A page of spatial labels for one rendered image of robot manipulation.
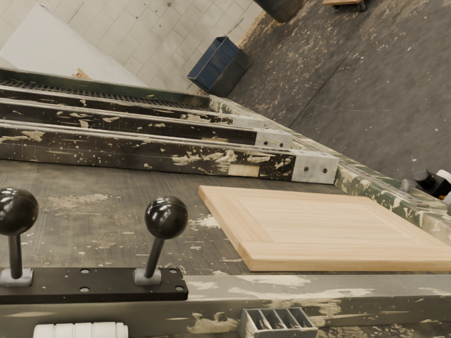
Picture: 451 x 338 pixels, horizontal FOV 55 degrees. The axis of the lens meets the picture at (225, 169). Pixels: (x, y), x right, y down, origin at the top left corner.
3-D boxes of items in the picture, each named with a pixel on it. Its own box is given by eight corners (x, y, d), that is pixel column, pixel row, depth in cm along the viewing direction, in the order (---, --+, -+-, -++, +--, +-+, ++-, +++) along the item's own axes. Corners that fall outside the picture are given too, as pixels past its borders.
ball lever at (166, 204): (164, 301, 44) (196, 222, 35) (126, 302, 43) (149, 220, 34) (161, 268, 46) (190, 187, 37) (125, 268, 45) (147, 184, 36)
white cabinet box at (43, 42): (208, 136, 465) (35, 2, 381) (175, 178, 469) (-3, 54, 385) (196, 124, 520) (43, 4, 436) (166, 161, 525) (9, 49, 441)
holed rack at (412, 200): (427, 207, 89) (429, 204, 89) (416, 206, 88) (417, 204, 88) (214, 96, 239) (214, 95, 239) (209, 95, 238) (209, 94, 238)
